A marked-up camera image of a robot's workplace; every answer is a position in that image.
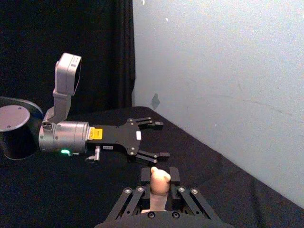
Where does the left gripper cable with plug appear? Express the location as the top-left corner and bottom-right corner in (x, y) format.
(85, 146), (102, 163)

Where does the black hanging curtain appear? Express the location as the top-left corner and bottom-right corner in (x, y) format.
(0, 0), (136, 114)

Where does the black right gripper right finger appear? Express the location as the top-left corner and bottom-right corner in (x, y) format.
(166, 167), (220, 223)

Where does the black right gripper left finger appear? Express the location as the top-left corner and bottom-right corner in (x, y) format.
(104, 167), (152, 223)

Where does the black table cloth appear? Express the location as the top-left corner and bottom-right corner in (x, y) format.
(0, 106), (304, 228)

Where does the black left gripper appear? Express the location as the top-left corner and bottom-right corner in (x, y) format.
(86, 116), (171, 166)

